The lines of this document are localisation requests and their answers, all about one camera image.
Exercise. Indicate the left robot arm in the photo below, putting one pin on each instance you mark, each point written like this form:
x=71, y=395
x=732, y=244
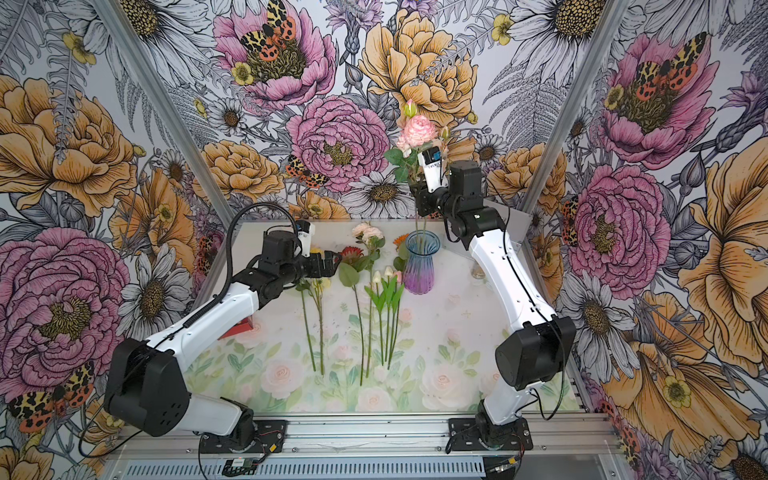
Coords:
x=146, y=387

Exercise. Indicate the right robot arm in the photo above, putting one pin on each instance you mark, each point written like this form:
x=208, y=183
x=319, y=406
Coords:
x=540, y=341

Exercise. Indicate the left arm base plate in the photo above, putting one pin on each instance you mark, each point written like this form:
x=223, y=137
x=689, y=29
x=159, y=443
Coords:
x=259, y=438

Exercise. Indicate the aluminium front rail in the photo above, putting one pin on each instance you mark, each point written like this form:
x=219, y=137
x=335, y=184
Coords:
x=383, y=446

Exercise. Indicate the red flower stem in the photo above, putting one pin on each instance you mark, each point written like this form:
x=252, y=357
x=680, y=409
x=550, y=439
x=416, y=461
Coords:
x=349, y=276

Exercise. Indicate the pink carnation flower stem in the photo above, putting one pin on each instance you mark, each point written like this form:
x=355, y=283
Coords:
x=417, y=133

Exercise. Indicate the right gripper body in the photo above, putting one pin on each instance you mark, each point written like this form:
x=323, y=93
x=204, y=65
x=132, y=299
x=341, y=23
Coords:
x=429, y=203

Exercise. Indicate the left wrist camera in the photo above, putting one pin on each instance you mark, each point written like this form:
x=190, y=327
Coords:
x=306, y=230

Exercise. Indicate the small glass bottle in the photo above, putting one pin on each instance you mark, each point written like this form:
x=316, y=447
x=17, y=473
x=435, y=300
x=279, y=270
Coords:
x=477, y=271

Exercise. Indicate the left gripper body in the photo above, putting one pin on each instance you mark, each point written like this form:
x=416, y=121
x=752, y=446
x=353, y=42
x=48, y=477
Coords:
x=310, y=267

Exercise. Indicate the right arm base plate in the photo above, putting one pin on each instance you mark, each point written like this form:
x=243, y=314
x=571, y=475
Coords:
x=478, y=434

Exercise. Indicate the orange gerbera flower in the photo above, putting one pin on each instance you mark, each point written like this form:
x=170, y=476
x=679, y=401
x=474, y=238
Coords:
x=402, y=253

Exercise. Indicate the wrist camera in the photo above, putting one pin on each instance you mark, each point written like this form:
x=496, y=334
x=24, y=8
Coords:
x=431, y=162
x=306, y=230

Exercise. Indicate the white tulip bunch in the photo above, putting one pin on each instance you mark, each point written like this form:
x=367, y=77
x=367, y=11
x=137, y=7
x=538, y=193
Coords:
x=385, y=292

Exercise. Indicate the yellow flower stem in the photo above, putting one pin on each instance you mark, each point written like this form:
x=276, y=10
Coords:
x=311, y=291

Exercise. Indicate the silver metal case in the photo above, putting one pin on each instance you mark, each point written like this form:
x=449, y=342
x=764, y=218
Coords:
x=517, y=225

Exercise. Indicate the purple blue glass vase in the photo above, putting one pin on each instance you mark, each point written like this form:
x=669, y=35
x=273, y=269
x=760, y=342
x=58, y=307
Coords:
x=421, y=247

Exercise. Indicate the peach rose flower stem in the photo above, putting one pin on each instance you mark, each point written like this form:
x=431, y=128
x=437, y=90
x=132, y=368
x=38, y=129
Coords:
x=369, y=241

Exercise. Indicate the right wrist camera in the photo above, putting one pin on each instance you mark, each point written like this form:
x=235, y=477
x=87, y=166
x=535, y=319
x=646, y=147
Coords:
x=431, y=162

